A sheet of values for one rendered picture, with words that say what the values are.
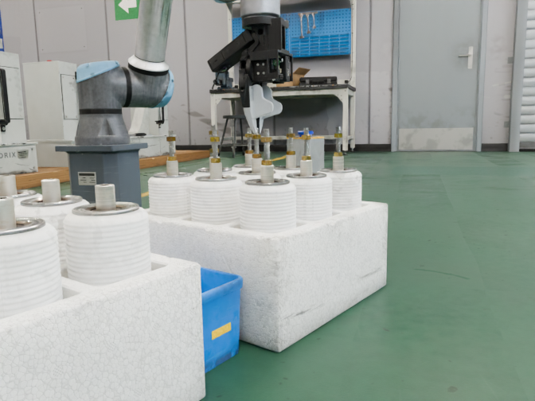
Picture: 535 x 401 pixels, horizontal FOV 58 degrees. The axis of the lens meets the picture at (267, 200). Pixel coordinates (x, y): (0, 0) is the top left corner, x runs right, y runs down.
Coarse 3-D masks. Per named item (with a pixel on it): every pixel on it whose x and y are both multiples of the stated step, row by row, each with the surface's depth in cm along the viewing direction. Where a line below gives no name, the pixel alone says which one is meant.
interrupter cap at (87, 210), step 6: (84, 204) 59; (90, 204) 59; (120, 204) 59; (126, 204) 59; (132, 204) 59; (138, 204) 58; (72, 210) 55; (78, 210) 56; (84, 210) 55; (90, 210) 57; (114, 210) 55; (120, 210) 54; (126, 210) 55; (132, 210) 56
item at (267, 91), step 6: (264, 90) 96; (270, 90) 95; (264, 96) 96; (270, 96) 95; (276, 102) 95; (276, 108) 95; (282, 108) 95; (270, 114) 96; (276, 114) 95; (258, 120) 96; (258, 126) 96
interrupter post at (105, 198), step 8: (104, 184) 57; (112, 184) 57; (96, 192) 56; (104, 192) 56; (112, 192) 56; (96, 200) 56; (104, 200) 56; (112, 200) 56; (96, 208) 56; (104, 208) 56; (112, 208) 57
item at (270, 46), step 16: (256, 32) 91; (272, 32) 89; (256, 48) 92; (272, 48) 90; (240, 64) 91; (256, 64) 91; (272, 64) 90; (288, 64) 93; (256, 80) 91; (272, 80) 90; (288, 80) 93
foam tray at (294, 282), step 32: (160, 224) 87; (192, 224) 83; (224, 224) 82; (320, 224) 81; (352, 224) 89; (384, 224) 101; (192, 256) 83; (224, 256) 78; (256, 256) 74; (288, 256) 74; (320, 256) 81; (352, 256) 90; (384, 256) 102; (256, 288) 75; (288, 288) 75; (320, 288) 82; (352, 288) 92; (256, 320) 76; (288, 320) 75; (320, 320) 83
